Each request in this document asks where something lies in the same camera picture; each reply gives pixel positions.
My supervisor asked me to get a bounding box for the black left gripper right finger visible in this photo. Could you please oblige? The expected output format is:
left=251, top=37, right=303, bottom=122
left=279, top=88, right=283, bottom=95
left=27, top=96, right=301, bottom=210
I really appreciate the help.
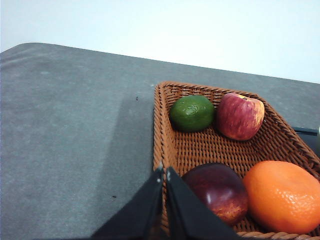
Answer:
left=166, top=167, right=242, bottom=240

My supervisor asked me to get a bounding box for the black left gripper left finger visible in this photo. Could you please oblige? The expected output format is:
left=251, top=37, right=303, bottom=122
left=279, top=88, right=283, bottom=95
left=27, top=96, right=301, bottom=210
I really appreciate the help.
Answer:
left=92, top=167, right=164, bottom=240

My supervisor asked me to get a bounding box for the dark red plum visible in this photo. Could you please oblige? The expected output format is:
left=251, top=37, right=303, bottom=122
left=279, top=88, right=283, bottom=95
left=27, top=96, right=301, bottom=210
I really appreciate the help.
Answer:
left=182, top=163, right=249, bottom=226

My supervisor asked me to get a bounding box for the green lime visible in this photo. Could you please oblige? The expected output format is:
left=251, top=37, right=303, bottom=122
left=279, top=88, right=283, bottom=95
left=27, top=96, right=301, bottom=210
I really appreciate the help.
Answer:
left=170, top=95, right=216, bottom=133

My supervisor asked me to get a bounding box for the brown wicker basket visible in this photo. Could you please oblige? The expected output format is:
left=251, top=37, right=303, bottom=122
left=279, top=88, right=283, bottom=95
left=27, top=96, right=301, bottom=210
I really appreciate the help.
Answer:
left=153, top=81, right=320, bottom=240

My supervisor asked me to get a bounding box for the red yellow apple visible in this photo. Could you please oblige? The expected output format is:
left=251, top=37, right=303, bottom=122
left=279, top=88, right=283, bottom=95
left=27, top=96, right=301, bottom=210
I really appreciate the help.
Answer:
left=216, top=92, right=265, bottom=141

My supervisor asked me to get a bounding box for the dark teal rectangular tray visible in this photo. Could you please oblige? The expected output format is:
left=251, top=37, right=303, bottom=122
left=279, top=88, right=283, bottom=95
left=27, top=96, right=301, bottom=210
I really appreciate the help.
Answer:
left=292, top=126, right=320, bottom=158

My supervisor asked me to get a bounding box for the orange tangerine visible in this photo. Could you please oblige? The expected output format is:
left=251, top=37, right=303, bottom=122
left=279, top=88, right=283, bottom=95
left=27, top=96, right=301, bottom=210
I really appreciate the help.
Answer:
left=243, top=160, right=320, bottom=235

